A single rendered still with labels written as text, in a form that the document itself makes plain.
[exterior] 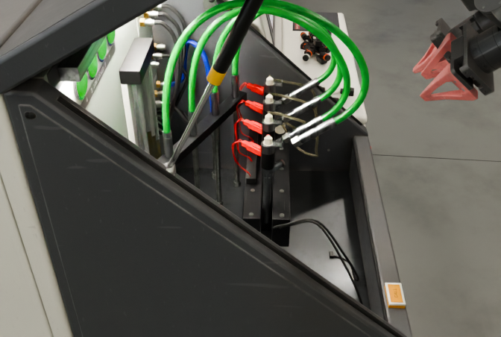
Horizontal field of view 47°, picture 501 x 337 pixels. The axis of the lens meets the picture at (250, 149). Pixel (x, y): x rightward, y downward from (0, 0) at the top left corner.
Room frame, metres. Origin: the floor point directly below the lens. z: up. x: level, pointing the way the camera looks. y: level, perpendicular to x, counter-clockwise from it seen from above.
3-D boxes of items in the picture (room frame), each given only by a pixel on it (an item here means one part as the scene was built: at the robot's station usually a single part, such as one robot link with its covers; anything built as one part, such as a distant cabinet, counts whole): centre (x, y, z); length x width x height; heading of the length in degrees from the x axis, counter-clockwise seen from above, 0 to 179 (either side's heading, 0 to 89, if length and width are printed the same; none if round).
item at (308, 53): (1.66, -0.21, 1.01); 0.23 x 0.11 x 0.06; 178
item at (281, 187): (1.05, -0.04, 0.91); 0.34 x 0.10 x 0.15; 178
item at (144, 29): (1.18, 0.22, 1.20); 0.13 x 0.03 x 0.31; 178
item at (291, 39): (1.62, -0.21, 0.97); 0.70 x 0.22 x 0.03; 178
